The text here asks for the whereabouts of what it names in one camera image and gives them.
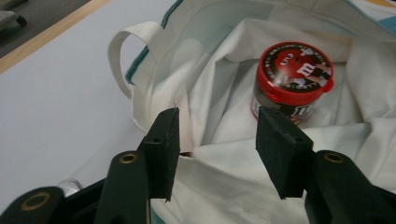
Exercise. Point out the wooden table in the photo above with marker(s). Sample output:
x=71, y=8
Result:
x=46, y=34

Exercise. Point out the red-lidded candy jar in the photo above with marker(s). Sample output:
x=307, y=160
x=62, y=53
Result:
x=292, y=77

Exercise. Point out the white spotted tote bag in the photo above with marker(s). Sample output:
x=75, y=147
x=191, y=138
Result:
x=236, y=165

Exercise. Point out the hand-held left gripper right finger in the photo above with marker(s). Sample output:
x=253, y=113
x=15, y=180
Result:
x=281, y=149

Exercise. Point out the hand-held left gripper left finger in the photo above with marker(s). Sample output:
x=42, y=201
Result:
x=163, y=149

